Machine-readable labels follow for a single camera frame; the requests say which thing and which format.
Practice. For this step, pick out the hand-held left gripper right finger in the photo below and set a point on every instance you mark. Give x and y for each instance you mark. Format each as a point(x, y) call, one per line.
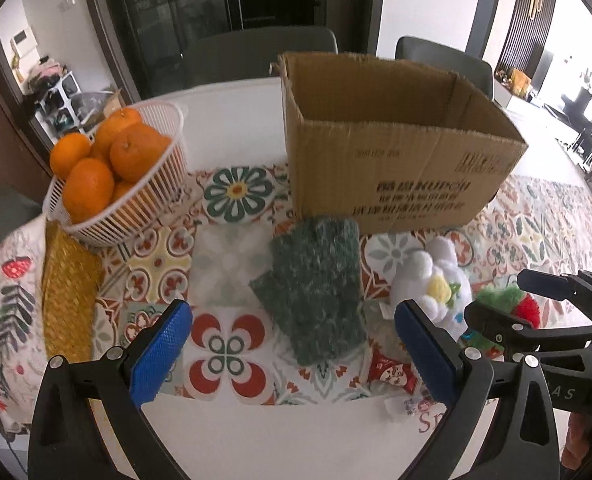
point(426, 355)

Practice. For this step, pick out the dark slatted wooden door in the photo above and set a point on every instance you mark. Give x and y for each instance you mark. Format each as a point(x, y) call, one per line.
point(526, 10)

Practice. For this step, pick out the white plush flower toy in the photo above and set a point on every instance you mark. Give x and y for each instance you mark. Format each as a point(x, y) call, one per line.
point(426, 280)

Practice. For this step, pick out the brown cardboard box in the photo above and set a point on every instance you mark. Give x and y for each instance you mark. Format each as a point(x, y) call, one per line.
point(376, 160)

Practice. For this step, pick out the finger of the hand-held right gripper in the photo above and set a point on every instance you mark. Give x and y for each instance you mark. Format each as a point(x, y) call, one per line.
point(496, 325)
point(546, 282)

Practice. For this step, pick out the yellow woven placemat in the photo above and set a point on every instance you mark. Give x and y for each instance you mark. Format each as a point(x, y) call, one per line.
point(68, 290)

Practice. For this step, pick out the dark chair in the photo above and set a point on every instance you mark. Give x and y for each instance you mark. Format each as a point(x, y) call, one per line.
point(6, 210)

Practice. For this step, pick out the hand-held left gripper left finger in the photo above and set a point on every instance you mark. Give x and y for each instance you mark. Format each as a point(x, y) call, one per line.
point(161, 355)

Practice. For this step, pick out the tile pattern table mat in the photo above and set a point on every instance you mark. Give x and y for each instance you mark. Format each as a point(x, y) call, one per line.
point(226, 345)

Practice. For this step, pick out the white plastic basket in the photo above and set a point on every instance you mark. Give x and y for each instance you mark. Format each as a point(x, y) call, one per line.
point(126, 220)

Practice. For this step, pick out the green knitted glove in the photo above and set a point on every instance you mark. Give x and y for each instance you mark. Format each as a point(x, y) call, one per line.
point(311, 285)

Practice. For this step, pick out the white storage shelf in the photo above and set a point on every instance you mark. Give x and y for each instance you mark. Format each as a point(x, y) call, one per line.
point(58, 100)

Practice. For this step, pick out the black glass cabinet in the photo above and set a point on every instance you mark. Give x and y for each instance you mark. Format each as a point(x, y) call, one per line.
point(176, 10)

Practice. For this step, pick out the white wall intercom panel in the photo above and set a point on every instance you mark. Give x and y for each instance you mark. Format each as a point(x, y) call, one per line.
point(22, 44)

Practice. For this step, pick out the orange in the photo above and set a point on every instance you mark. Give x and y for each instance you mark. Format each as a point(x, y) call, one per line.
point(70, 154)
point(88, 190)
point(122, 191)
point(118, 122)
point(138, 152)

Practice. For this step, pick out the snack bar packet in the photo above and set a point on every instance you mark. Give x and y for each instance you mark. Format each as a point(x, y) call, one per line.
point(391, 375)

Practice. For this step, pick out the grey chair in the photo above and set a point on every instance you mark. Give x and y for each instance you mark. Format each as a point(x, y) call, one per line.
point(256, 55)
point(426, 50)

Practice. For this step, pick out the white botanical print tablecloth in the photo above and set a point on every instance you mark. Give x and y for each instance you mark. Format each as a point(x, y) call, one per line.
point(11, 285)

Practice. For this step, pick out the green red plush toy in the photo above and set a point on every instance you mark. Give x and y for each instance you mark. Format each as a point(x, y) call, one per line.
point(501, 295)

